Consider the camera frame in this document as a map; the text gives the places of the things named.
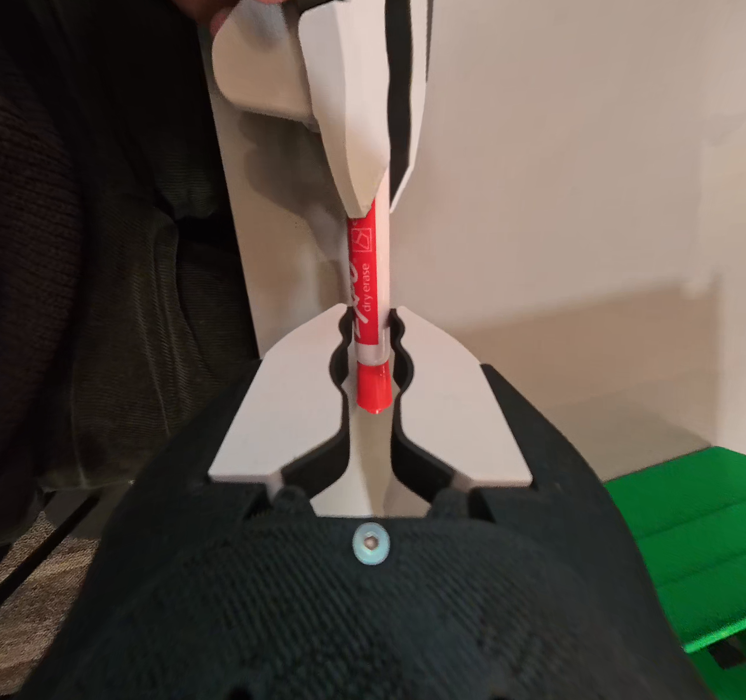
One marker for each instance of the red dry erase marker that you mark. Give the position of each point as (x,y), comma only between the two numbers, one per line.
(367,274)

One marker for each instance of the person's black sweater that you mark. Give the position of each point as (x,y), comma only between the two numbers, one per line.
(35,274)

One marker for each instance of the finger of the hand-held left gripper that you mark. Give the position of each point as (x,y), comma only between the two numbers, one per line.
(349,100)
(422,41)

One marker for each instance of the green plastic bin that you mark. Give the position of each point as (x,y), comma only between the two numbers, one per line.
(687,537)

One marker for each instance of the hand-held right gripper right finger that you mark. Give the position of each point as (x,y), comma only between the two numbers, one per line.
(460,420)

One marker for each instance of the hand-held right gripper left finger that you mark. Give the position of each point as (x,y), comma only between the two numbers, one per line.
(285,414)

